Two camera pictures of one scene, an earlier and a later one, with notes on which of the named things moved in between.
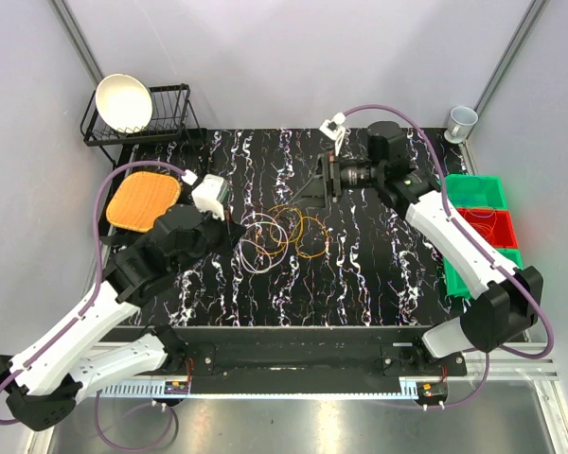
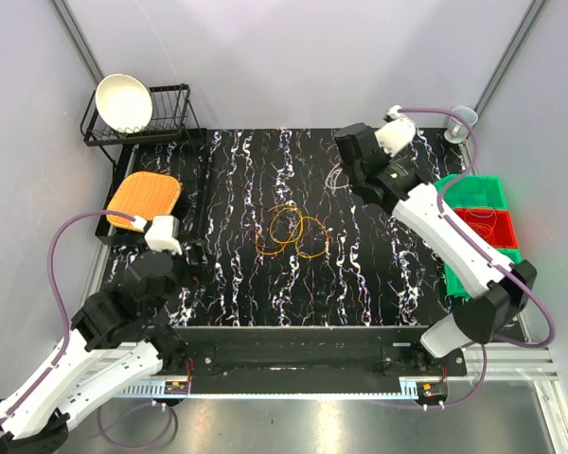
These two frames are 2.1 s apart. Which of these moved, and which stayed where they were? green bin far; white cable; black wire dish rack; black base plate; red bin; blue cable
Moved: blue cable; white cable
Stayed: black base plate; black wire dish rack; red bin; green bin far
